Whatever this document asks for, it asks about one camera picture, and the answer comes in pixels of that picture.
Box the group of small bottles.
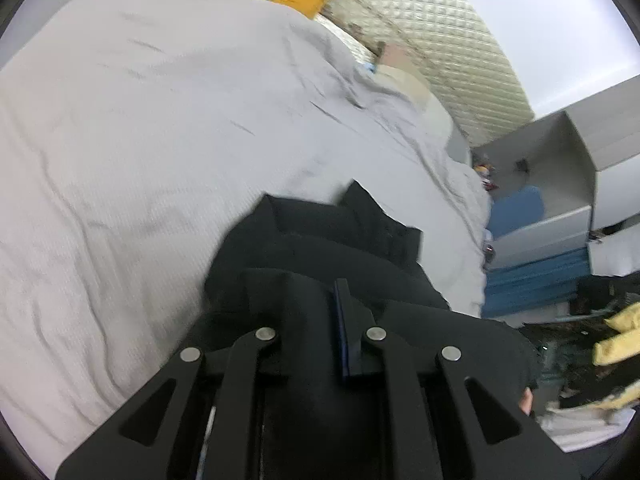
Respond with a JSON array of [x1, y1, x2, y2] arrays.
[[472, 159, 501, 192]]

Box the cream quilted headboard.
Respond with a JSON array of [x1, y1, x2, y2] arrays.
[[310, 0, 534, 147]]

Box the yellow hanging garment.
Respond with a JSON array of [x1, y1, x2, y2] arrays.
[[592, 302, 640, 367]]

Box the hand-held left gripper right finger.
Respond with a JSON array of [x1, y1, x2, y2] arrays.
[[334, 279, 582, 480]]

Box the white bedside shelf unit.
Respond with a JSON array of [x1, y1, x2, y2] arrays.
[[472, 74, 640, 281]]

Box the black puffer jacket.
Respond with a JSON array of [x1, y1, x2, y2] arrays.
[[185, 180, 542, 480]]

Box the blue chair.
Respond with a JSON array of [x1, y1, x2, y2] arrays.
[[487, 185, 547, 242]]

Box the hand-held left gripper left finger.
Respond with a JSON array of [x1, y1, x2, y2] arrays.
[[55, 269, 337, 480]]

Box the blue curtain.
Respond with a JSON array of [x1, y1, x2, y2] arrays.
[[482, 249, 595, 319]]

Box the beige pillow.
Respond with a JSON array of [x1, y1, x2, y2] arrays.
[[372, 42, 474, 166]]

